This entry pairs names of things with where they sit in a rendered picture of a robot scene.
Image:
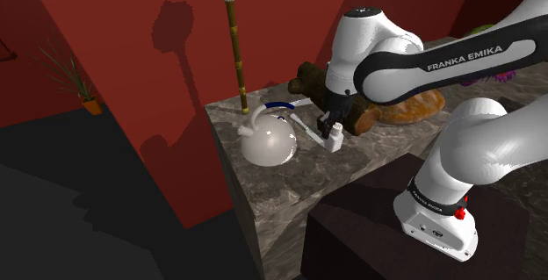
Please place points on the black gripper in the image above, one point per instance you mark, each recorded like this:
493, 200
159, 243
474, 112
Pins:
340, 103

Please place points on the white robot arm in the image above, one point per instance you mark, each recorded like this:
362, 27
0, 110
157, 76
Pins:
471, 150

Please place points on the brown wooden log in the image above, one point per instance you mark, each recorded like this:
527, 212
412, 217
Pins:
310, 82

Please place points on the small white bottle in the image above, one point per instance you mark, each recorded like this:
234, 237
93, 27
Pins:
334, 141

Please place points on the white knife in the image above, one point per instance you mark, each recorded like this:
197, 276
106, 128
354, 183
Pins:
306, 128

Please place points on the brown bread loaf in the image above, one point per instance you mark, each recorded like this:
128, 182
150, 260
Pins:
417, 110

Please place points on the golden ornate floor lamp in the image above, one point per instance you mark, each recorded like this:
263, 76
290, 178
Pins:
236, 48

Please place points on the dark robot stand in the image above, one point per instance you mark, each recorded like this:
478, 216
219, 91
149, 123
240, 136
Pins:
355, 227

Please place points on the purple and green plant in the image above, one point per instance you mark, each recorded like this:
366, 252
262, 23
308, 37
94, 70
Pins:
501, 76

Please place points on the potted plant in orange pot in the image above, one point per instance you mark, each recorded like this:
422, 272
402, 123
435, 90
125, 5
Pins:
90, 104

